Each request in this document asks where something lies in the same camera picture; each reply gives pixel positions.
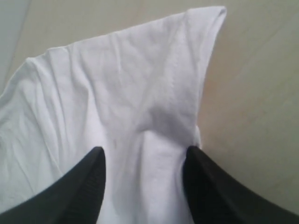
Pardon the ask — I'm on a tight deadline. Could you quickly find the white t-shirt red logo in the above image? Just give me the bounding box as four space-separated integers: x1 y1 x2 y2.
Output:
0 6 227 224

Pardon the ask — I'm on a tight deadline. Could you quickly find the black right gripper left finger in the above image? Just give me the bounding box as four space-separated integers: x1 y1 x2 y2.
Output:
0 147 106 224

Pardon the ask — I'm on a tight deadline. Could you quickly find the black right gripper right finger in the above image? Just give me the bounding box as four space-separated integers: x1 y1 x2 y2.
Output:
183 146 299 224

